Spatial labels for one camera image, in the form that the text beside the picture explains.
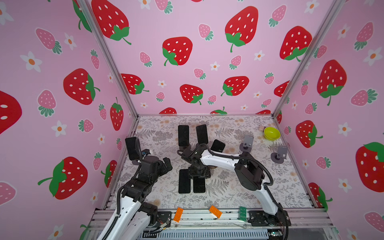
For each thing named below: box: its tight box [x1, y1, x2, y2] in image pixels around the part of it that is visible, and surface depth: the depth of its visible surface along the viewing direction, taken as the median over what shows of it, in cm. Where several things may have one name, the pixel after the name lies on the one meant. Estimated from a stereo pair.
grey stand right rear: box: [239, 135, 254, 153], surface depth 102 cm
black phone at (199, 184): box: [193, 176, 206, 193], surface depth 86 cm
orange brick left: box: [173, 207, 184, 223], surface depth 76 cm
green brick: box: [240, 206, 247, 222], surface depth 76 cm
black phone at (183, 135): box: [178, 125, 190, 147], surface depth 95 cm
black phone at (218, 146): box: [210, 139, 226, 153], surface depth 86 cm
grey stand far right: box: [270, 146, 288, 164], surface depth 95 cm
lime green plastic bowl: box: [263, 126, 281, 141], surface depth 109 cm
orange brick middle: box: [209, 205, 222, 219], surface depth 76 cm
